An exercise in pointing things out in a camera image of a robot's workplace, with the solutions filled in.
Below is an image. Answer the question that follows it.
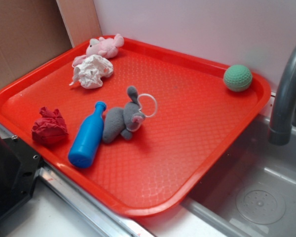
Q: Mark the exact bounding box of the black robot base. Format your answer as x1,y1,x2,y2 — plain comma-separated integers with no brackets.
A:
0,137,42,221

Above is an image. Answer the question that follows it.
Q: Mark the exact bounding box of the crumpled white paper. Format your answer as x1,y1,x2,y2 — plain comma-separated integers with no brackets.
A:
69,54,113,89

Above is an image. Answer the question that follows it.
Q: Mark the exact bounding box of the crumpled red paper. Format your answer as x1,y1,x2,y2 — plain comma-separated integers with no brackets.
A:
31,107,69,145

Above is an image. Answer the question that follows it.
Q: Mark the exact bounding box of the red plastic tray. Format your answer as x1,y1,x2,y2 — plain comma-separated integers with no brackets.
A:
0,39,271,217

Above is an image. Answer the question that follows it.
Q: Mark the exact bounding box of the grey plush bunny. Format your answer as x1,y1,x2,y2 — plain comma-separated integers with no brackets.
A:
102,86,158,144

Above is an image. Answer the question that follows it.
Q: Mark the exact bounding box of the blue plastic toy bottle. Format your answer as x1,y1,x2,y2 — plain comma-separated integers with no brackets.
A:
68,101,107,168

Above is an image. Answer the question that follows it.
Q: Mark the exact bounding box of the pink plush toy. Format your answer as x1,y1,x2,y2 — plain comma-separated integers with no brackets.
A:
72,34,124,67

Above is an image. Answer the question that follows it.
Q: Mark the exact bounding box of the green foam golf ball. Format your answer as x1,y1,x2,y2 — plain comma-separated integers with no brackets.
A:
223,65,253,92

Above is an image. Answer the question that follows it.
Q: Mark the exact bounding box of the grey toy sink basin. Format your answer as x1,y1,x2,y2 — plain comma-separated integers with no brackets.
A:
140,116,296,237

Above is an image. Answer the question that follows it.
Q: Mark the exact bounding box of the grey plastic faucet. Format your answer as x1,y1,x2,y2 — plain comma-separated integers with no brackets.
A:
268,46,296,146

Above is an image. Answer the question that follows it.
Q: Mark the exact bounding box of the brown cardboard panel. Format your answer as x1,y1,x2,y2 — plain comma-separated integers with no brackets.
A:
0,0,103,96

